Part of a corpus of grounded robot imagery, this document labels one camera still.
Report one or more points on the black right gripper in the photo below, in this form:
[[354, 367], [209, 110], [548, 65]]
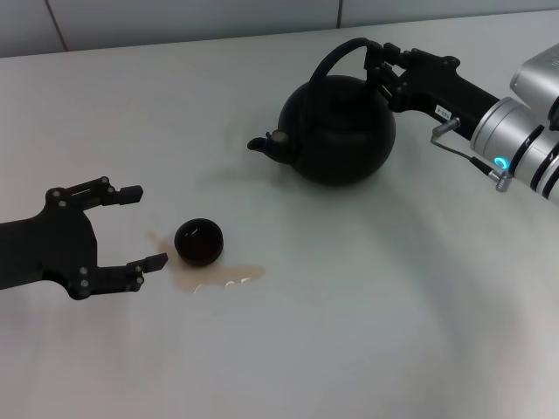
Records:
[[436, 87]]

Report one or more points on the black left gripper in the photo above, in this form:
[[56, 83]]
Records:
[[57, 249]]

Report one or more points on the small black teacup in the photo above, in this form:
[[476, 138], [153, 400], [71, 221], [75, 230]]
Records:
[[198, 251]]

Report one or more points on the black round teapot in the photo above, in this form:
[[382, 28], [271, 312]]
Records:
[[340, 144]]

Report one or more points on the brown spilled tea puddle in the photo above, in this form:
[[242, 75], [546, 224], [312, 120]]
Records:
[[227, 275]]

